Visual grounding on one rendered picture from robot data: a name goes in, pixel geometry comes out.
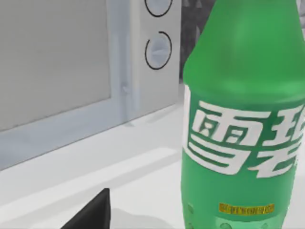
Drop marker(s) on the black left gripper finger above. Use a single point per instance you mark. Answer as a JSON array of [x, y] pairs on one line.
[[95, 211]]

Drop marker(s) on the pale microwave door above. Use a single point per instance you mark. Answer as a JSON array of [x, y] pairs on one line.
[[54, 71]]

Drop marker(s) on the pale microwave oven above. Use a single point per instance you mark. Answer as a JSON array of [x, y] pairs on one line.
[[157, 78]]

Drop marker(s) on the round pale microwave knob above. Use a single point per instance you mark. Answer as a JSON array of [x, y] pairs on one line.
[[158, 50], [159, 6]]

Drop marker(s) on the green bottle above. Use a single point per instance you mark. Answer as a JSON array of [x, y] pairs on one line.
[[240, 114]]

